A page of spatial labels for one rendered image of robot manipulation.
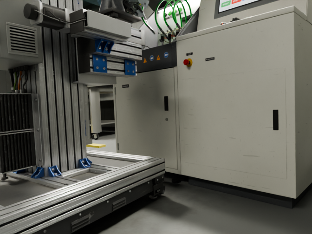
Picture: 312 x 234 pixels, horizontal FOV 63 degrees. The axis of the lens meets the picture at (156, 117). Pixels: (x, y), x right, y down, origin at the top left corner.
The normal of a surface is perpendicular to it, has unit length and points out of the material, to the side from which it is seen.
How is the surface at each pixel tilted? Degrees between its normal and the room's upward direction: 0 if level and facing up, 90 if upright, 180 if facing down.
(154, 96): 90
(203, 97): 90
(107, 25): 90
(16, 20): 90
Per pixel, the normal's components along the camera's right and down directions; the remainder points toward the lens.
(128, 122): -0.69, 0.07
